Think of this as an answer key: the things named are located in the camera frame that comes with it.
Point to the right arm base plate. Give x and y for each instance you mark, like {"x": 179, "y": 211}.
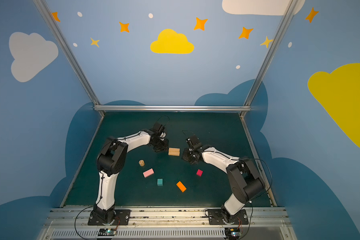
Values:
{"x": 216, "y": 216}

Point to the right controller board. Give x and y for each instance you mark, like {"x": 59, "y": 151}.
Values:
{"x": 232, "y": 234}

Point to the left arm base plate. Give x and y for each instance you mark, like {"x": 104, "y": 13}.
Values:
{"x": 121, "y": 217}

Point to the left aluminium frame post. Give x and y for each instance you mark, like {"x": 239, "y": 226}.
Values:
{"x": 47, "y": 15}

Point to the back aluminium frame bar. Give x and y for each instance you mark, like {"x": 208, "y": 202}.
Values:
{"x": 135, "y": 108}

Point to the right aluminium frame post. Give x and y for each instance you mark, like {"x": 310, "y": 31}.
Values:
{"x": 278, "y": 37}

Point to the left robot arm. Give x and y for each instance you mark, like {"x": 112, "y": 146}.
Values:
{"x": 110, "y": 162}

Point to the orange rectangular block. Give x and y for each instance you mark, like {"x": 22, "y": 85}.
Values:
{"x": 181, "y": 186}

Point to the controller board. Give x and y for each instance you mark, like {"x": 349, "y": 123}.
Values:
{"x": 107, "y": 232}
{"x": 232, "y": 234}

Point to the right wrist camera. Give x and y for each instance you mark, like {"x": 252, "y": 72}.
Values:
{"x": 194, "y": 142}

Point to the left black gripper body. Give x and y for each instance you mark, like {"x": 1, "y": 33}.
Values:
{"x": 160, "y": 144}

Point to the pink rectangular block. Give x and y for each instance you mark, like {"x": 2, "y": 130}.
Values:
{"x": 148, "y": 173}

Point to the aluminium front rail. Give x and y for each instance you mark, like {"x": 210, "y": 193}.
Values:
{"x": 167, "y": 223}

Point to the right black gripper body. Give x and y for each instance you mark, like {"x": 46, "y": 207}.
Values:
{"x": 190, "y": 154}

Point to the natural wood block long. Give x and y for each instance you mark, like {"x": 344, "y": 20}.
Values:
{"x": 173, "y": 151}

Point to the magenta cube lower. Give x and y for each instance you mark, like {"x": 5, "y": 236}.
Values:
{"x": 199, "y": 172}

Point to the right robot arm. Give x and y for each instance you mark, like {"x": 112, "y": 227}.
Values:
{"x": 244, "y": 178}

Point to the left controller board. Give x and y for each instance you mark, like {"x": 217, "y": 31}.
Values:
{"x": 107, "y": 232}

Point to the aluminium frame post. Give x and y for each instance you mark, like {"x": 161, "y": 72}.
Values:
{"x": 47, "y": 15}
{"x": 278, "y": 37}

